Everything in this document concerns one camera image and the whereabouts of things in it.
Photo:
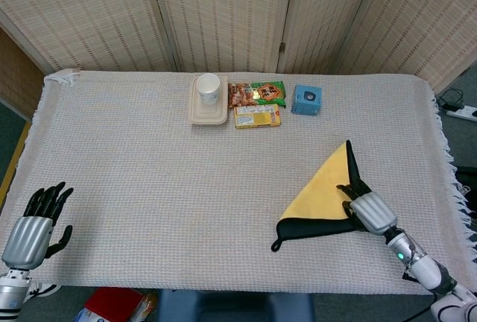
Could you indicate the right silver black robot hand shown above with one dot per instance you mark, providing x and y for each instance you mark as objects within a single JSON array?
[{"x": 372, "y": 212}]

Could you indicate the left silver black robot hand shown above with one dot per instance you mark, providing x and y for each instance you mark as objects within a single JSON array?
[{"x": 28, "y": 238}]

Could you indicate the yellow and black cloth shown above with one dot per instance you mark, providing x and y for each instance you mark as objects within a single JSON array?
[{"x": 320, "y": 195}]

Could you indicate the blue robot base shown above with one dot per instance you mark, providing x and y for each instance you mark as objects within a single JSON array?
[{"x": 238, "y": 307}]

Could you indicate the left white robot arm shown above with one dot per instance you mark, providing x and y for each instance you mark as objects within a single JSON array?
[{"x": 11, "y": 294}]

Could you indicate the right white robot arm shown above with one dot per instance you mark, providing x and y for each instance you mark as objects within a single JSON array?
[{"x": 425, "y": 266}]

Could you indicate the black white shoe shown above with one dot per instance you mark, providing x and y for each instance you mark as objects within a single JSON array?
[{"x": 44, "y": 290}]

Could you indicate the red plastic package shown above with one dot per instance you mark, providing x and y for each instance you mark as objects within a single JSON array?
[{"x": 112, "y": 301}]

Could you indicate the blue cardboard box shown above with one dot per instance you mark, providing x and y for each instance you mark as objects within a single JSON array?
[{"x": 305, "y": 107}]

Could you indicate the white waffle weave tablecloth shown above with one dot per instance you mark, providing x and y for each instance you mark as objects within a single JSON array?
[{"x": 149, "y": 188}]

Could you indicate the white power strip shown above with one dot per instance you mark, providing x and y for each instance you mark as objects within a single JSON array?
[{"x": 462, "y": 114}]

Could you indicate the yellow cardboard box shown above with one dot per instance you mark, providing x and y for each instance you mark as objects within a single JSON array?
[{"x": 257, "y": 117}]

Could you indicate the green orange snack bag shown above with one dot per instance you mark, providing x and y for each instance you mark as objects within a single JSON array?
[{"x": 268, "y": 92}]

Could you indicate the metal screen hinge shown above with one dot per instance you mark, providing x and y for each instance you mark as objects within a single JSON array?
[{"x": 282, "y": 47}]

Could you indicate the beige lidded food container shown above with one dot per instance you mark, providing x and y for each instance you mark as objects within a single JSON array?
[{"x": 208, "y": 115}]

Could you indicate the woven folding screen panel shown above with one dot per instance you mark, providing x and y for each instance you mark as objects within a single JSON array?
[
  {"x": 85, "y": 16},
  {"x": 320, "y": 20},
  {"x": 223, "y": 16},
  {"x": 417, "y": 24}
]

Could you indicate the white paper cup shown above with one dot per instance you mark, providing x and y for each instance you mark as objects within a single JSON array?
[{"x": 207, "y": 92}]

